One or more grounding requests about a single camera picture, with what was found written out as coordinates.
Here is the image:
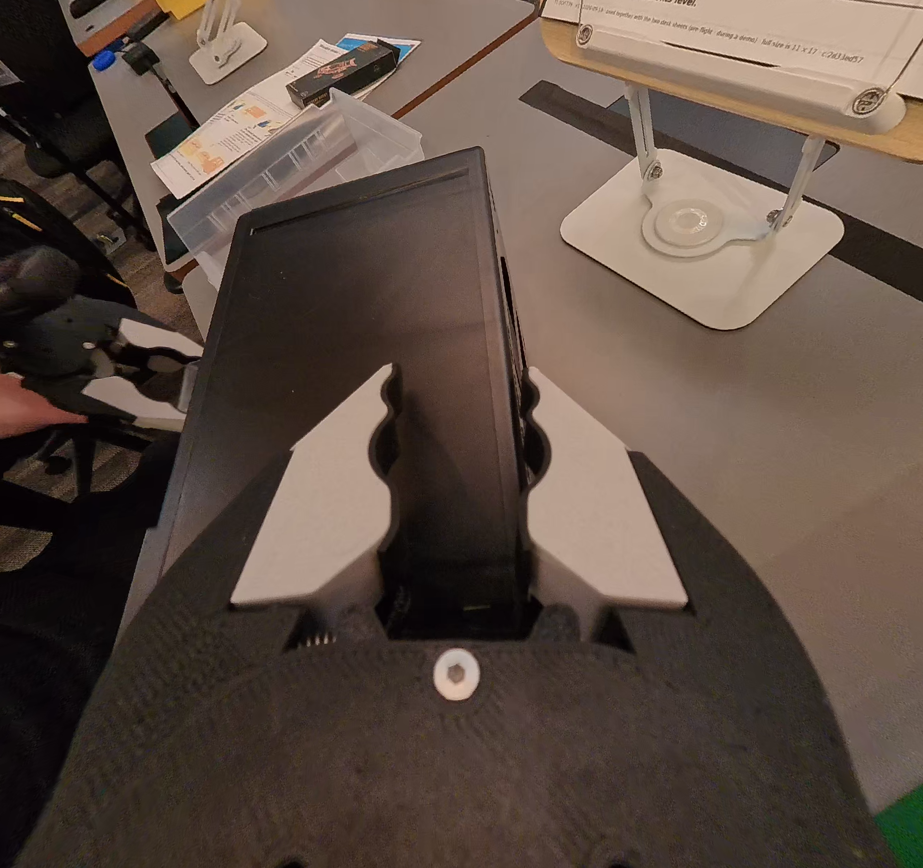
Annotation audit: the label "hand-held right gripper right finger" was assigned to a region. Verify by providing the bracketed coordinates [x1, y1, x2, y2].
[519, 366, 689, 642]

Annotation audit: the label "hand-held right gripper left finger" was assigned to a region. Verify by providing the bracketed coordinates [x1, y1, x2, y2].
[231, 365, 401, 627]

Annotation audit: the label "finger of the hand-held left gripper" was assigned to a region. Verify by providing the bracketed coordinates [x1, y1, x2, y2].
[115, 318, 206, 362]
[81, 375, 186, 434]

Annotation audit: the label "black drawer cabinet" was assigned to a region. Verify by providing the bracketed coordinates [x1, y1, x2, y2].
[144, 147, 549, 642]

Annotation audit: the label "large clear plastic bin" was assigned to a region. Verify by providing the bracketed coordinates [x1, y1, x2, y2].
[167, 88, 425, 292]

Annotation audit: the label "green plastic bin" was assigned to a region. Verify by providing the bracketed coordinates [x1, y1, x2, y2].
[873, 789, 923, 868]

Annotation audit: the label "person's left hand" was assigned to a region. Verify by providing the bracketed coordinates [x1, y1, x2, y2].
[0, 372, 92, 441]

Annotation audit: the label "black swivel chair base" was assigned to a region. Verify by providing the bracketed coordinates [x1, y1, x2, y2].
[0, 421, 160, 516]

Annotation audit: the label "black backpack yellow trim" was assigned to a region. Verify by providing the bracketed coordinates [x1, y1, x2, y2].
[0, 179, 138, 306]

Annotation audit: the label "white instruction leaflet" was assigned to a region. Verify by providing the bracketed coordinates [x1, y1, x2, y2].
[150, 38, 354, 198]

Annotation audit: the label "person's black clothing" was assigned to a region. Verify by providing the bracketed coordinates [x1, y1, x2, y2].
[0, 442, 181, 868]

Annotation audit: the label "black rubber mallet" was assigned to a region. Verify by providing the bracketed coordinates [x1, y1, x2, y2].
[121, 42, 199, 126]

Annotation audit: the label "document stand with white base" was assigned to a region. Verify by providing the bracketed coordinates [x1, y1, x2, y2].
[189, 0, 268, 85]

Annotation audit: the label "small black box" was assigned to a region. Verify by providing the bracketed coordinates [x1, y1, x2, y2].
[286, 42, 401, 108]

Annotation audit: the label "blue printed leaflet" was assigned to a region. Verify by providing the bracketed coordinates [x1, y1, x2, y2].
[335, 33, 421, 64]

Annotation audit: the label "printed instruction sheet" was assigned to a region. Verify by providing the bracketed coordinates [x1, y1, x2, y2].
[541, 0, 923, 68]

